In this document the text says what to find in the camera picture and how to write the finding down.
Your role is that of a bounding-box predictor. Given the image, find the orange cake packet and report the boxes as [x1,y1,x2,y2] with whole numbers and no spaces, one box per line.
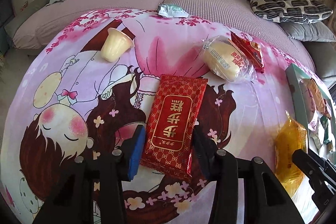
[274,111,307,197]

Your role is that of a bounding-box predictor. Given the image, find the red gold snack packet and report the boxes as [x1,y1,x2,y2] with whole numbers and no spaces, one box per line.
[141,75,208,181]

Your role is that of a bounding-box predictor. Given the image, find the teal white cardboard tray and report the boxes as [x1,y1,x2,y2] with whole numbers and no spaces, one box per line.
[286,64,335,163]

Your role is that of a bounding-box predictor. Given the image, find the clear wrapped yellow bun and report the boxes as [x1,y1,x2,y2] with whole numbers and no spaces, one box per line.
[202,35,257,83]

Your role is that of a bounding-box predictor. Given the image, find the small red snack packet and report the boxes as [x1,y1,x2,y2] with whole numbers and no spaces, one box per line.
[231,32,265,73]

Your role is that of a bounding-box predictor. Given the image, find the yellow pudding cup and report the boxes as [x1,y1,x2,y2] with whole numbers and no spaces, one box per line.
[101,28,133,63]

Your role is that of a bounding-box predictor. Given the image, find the grey cushion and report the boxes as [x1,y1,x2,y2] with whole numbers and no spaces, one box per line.
[279,22,335,42]

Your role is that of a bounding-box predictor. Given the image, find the pink checkered sofa cover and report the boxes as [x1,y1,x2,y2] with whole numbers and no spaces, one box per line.
[5,0,315,71]

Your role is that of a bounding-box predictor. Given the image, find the silver green snack packet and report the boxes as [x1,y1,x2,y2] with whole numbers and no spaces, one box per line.
[157,3,189,18]

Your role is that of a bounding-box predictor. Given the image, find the black white patterned pillow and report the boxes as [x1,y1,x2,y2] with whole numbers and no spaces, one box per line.
[249,0,333,24]

